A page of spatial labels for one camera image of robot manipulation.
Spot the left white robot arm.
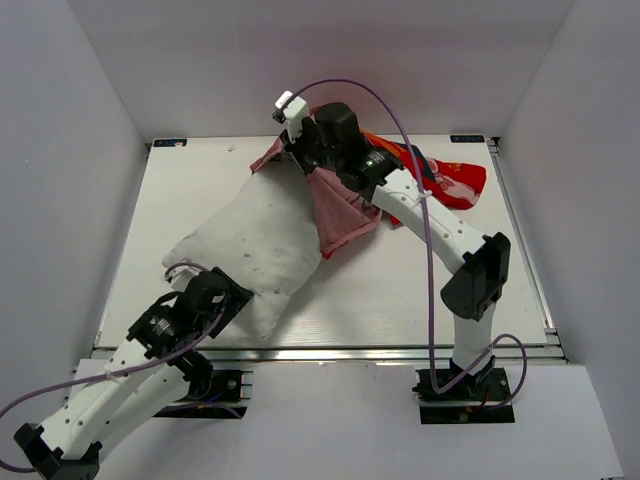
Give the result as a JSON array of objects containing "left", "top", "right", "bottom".
[{"left": 14, "top": 267, "right": 253, "bottom": 479}]

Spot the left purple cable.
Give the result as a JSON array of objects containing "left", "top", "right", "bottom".
[{"left": 0, "top": 263, "right": 229, "bottom": 474}]

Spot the left blue table label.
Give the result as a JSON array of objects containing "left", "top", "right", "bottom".
[{"left": 152, "top": 138, "right": 187, "bottom": 148}]

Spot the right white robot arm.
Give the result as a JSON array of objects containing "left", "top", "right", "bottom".
[{"left": 274, "top": 98, "right": 511, "bottom": 399}]

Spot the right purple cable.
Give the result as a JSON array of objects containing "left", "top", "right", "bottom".
[{"left": 279, "top": 78, "right": 529, "bottom": 412}]

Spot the blue table label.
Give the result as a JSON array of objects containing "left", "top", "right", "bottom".
[
  {"left": 152, "top": 138, "right": 187, "bottom": 148},
  {"left": 449, "top": 134, "right": 485, "bottom": 143}
]

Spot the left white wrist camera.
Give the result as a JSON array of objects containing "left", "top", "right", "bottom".
[{"left": 164, "top": 266, "right": 200, "bottom": 291}]

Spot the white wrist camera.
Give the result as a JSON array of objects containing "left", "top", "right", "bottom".
[
  {"left": 164, "top": 266, "right": 200, "bottom": 291},
  {"left": 272, "top": 91, "right": 310, "bottom": 143}
]

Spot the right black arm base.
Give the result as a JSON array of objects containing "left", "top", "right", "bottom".
[{"left": 412, "top": 368, "right": 515, "bottom": 425}]

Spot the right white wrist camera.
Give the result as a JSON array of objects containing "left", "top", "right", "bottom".
[{"left": 272, "top": 91, "right": 310, "bottom": 143}]

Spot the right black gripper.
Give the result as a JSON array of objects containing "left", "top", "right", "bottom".
[{"left": 279, "top": 119, "right": 342, "bottom": 178}]

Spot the purple cable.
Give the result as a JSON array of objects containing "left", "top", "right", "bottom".
[
  {"left": 0, "top": 263, "right": 229, "bottom": 474},
  {"left": 279, "top": 78, "right": 529, "bottom": 412}
]

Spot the right blue table label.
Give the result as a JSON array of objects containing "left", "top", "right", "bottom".
[{"left": 449, "top": 134, "right": 485, "bottom": 143}]

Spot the aluminium front rail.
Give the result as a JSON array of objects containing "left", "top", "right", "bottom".
[{"left": 89, "top": 337, "right": 566, "bottom": 364}]

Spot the white pillow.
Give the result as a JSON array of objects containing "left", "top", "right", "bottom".
[{"left": 162, "top": 160, "right": 321, "bottom": 344}]

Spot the red pink patterned pillowcase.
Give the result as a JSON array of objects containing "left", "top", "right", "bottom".
[{"left": 249, "top": 130, "right": 489, "bottom": 261}]

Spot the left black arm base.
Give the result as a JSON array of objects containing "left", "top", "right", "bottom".
[{"left": 155, "top": 369, "right": 254, "bottom": 420}]

